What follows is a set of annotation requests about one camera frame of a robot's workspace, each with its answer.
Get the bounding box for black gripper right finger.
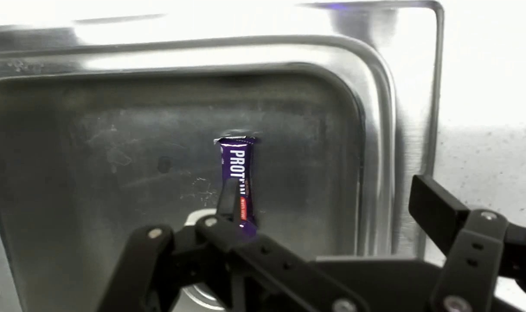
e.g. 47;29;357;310
407;173;526;312

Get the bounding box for stainless steel double sink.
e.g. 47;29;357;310
0;0;447;312

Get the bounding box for purple chocolate bar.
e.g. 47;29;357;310
213;133;260;239

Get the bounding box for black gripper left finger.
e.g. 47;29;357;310
97;177;369;312

